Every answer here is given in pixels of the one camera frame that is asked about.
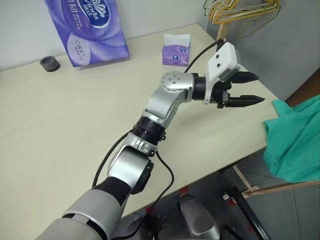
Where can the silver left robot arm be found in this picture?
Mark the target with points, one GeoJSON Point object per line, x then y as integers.
{"type": "Point", "coordinates": [160, 107]}

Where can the green shorts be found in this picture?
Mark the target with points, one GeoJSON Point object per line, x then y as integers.
{"type": "Point", "coordinates": [295, 140]}

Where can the wooden table leg frame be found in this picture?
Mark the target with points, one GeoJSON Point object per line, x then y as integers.
{"type": "Point", "coordinates": [246, 181]}

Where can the dark grey rounded shape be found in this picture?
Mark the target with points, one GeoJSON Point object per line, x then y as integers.
{"type": "Point", "coordinates": [137, 228]}
{"type": "Point", "coordinates": [197, 215]}

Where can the small purple tissue box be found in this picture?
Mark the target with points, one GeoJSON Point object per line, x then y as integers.
{"type": "Point", "coordinates": [176, 55]}

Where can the black metal stand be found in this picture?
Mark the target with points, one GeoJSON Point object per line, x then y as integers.
{"type": "Point", "coordinates": [247, 210]}

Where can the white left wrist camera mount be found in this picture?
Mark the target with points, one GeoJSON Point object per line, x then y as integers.
{"type": "Point", "coordinates": [222, 61]}

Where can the large purple tissue pack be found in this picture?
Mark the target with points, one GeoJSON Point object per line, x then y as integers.
{"type": "Point", "coordinates": [92, 32]}

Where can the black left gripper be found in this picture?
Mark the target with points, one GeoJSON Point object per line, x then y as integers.
{"type": "Point", "coordinates": [221, 95]}

